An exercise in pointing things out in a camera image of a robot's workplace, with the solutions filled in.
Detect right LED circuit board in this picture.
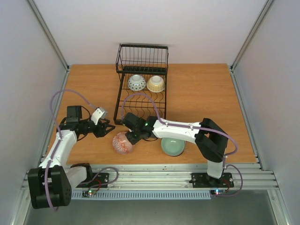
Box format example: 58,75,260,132
210,189,229,196

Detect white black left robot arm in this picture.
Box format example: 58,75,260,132
28,105,115,210

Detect aluminium corner post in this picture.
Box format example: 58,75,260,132
229,0,275,71
26,0,69,71

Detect right aluminium corner post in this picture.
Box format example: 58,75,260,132
229,0,275,71

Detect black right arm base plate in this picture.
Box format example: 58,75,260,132
189,172,234,188

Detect red patterned bowl dotted outside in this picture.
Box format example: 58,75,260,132
127,75,146,91

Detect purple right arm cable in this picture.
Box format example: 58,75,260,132
120,93,244,198

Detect light blue slotted cable duct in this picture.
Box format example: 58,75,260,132
71,190,211,201

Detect aluminium front rail frame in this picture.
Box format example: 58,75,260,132
9,65,291,225

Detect black wire dish rack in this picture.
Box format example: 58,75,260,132
113,43,169,125

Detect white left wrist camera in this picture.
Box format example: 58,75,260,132
90,107,108,125

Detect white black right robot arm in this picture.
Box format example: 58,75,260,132
121,112,229,186

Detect celadon green bowl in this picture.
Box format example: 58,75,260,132
161,138,186,157

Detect blue yellow floral bowl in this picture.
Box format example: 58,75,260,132
146,75,165,93

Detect left LED circuit board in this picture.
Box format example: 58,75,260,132
82,190,97,197

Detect red patterned bowl blue outside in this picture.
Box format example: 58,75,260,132
112,131,134,155

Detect left aluminium corner post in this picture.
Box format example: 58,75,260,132
26,0,69,71

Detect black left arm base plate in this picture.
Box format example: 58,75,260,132
77,172,109,188

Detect led circuit board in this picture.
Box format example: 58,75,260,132
210,189,229,196
82,190,97,197

